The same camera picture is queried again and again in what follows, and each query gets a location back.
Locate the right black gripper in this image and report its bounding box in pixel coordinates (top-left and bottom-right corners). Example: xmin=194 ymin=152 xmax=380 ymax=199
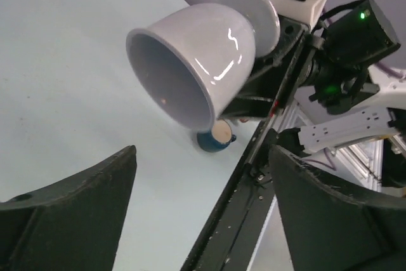
xmin=221 ymin=0 xmax=400 ymax=119

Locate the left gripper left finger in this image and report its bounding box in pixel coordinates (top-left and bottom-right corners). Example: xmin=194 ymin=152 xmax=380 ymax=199
xmin=1 ymin=145 xmax=137 ymax=270

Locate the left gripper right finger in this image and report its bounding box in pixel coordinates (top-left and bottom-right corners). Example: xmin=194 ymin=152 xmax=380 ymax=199
xmin=269 ymin=145 xmax=405 ymax=270

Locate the blue mug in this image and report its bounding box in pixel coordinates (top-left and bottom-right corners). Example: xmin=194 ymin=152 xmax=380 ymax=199
xmin=196 ymin=119 xmax=237 ymax=153

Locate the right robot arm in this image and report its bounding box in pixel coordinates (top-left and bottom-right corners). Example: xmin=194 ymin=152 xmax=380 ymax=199
xmin=222 ymin=0 xmax=405 ymax=157

